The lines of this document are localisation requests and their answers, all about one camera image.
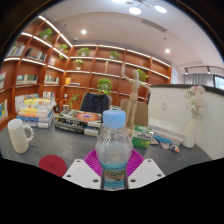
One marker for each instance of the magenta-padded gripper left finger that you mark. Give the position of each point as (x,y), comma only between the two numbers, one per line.
(80,173)

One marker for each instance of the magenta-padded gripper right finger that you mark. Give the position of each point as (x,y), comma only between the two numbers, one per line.
(146,173)

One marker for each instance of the clear water bottle blue cap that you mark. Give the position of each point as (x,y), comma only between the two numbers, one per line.
(113,150)

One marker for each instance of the flat round red coaster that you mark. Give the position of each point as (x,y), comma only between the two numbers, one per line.
(51,165)

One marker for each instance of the green and white box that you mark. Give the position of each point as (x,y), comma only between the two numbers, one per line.
(142,137)

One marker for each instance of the stack of white books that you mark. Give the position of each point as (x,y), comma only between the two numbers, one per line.
(166,130)

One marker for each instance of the stack of dark books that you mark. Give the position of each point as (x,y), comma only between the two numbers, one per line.
(78,121)

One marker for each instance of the white vase with flowers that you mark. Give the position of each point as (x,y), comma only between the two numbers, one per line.
(191,133)

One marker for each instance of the tan chair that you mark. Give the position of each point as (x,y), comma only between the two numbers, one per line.
(141,113)

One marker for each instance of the dark office chair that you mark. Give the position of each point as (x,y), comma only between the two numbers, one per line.
(95,103)

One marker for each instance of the white ceramic mug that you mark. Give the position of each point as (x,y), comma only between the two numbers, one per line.
(18,136)

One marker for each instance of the tall white green carton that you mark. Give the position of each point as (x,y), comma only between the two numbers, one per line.
(115,107)

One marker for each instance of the stack of colourful books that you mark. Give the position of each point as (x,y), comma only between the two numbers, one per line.
(35,113)

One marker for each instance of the wooden artist mannequin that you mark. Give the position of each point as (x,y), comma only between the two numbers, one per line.
(134,90)

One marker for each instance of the grey curtain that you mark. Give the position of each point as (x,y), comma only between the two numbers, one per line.
(200,80)

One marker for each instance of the wooden shelf unit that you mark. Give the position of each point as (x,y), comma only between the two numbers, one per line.
(90,65)

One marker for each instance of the ceiling lights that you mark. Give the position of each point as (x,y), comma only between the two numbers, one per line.
(135,10)

